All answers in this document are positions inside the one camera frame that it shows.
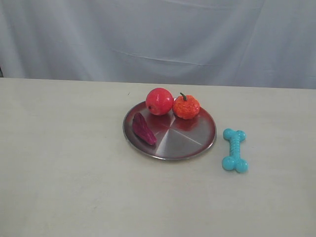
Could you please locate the turquoise toy bone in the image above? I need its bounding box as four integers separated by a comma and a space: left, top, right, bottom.
222, 128, 248, 173

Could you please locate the red toy apple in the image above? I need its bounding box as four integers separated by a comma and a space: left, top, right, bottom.
145, 88, 174, 116

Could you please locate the purple toy leafy vegetable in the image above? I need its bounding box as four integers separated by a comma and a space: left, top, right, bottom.
132, 112, 157, 146

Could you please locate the round metal plate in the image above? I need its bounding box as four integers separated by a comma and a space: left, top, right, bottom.
122, 101, 217, 161

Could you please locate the orange toy pumpkin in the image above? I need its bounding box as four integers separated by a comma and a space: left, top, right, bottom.
172, 92, 200, 120

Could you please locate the white backdrop cloth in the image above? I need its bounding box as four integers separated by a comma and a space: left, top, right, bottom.
0, 0, 316, 89

